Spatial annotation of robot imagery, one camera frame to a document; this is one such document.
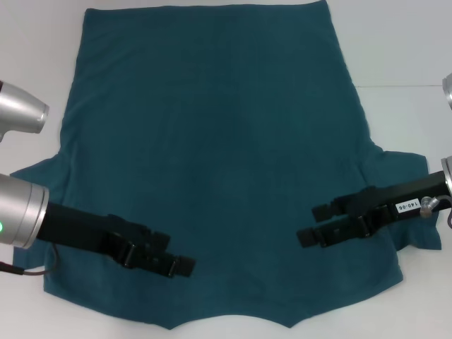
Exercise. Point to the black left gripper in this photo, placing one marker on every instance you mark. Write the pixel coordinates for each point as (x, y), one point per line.
(77, 226)

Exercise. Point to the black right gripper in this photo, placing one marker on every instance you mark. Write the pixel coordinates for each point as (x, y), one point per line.
(406, 199)

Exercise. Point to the teal blue t-shirt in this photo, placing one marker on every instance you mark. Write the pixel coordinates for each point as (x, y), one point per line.
(226, 141)

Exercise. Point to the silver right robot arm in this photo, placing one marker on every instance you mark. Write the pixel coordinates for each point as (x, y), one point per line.
(448, 92)

